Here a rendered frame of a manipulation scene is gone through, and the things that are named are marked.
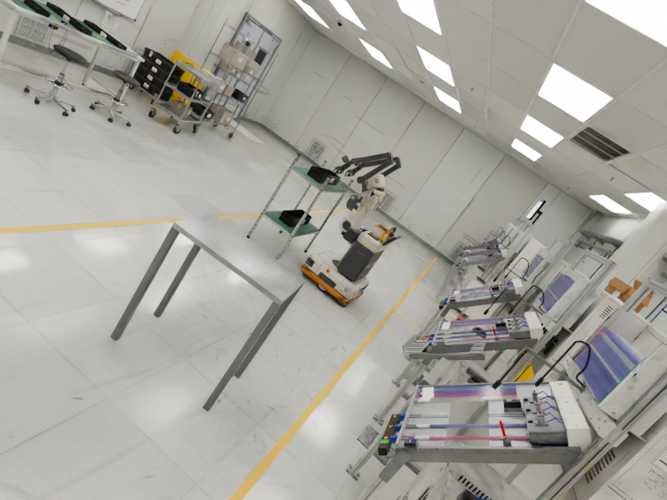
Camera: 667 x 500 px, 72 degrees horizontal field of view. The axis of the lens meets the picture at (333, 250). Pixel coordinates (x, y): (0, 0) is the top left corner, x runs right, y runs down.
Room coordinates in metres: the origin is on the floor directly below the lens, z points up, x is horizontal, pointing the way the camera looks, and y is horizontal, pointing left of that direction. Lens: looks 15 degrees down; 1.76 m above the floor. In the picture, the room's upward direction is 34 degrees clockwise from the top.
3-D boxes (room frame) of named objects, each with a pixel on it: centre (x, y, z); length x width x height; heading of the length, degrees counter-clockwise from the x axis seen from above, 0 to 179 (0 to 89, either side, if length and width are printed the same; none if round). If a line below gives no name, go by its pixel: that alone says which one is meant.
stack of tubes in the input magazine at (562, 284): (3.33, -1.54, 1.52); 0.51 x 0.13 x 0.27; 169
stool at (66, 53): (4.79, 3.48, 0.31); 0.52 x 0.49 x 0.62; 169
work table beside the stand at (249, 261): (2.40, 0.40, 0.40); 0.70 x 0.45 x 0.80; 85
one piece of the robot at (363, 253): (5.00, -0.29, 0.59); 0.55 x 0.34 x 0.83; 167
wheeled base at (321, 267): (5.02, -0.20, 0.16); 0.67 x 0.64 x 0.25; 77
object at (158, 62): (7.78, 4.19, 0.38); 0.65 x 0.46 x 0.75; 81
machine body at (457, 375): (3.36, -1.68, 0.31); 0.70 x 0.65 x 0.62; 169
